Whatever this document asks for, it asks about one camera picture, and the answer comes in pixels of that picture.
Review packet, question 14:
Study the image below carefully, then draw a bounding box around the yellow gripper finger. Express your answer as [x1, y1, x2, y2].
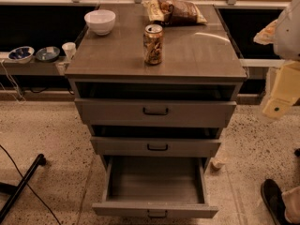
[253, 20, 278, 45]
[262, 61, 300, 120]

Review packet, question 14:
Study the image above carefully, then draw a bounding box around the orange soda can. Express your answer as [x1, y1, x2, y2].
[143, 24, 163, 65]

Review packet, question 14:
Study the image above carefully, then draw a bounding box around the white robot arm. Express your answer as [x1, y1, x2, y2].
[253, 0, 300, 120]

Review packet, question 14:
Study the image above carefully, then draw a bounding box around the grey drawer cabinet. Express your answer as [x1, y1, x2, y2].
[67, 5, 247, 158]

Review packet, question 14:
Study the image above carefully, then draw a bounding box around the grey bottom drawer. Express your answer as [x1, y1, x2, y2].
[93, 156, 218, 218]

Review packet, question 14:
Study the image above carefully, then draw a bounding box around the grey drawer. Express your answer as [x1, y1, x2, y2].
[75, 98, 236, 128]
[93, 156, 218, 218]
[91, 137, 220, 158]

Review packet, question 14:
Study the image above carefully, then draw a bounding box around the grey top drawer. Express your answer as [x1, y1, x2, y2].
[75, 98, 236, 128]

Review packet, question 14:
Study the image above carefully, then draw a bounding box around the grey middle drawer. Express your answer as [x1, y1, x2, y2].
[91, 137, 220, 158]

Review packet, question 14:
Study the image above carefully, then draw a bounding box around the brown chip bag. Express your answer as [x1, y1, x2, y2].
[144, 0, 207, 26]

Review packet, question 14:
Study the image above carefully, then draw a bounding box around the black shoe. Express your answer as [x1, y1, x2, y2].
[261, 179, 291, 225]

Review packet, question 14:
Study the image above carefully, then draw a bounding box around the beige trouser leg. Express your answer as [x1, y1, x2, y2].
[281, 187, 300, 224]

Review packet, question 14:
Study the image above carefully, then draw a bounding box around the white ceramic bowl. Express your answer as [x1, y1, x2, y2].
[84, 9, 116, 36]

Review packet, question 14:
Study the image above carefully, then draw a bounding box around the small white paper cup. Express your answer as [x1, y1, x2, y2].
[62, 42, 76, 60]

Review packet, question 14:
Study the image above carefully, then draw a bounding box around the grey side shelf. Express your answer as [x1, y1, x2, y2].
[0, 52, 69, 76]

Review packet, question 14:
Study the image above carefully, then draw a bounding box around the dark blue shallow bowl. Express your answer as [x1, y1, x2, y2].
[36, 46, 60, 63]

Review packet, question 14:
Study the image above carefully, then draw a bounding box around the blue patterned bowl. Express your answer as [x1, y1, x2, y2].
[8, 46, 35, 64]

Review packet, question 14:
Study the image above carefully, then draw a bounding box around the black stand leg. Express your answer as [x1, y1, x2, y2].
[0, 154, 46, 223]

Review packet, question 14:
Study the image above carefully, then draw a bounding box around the black floor cable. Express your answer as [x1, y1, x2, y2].
[0, 144, 63, 225]

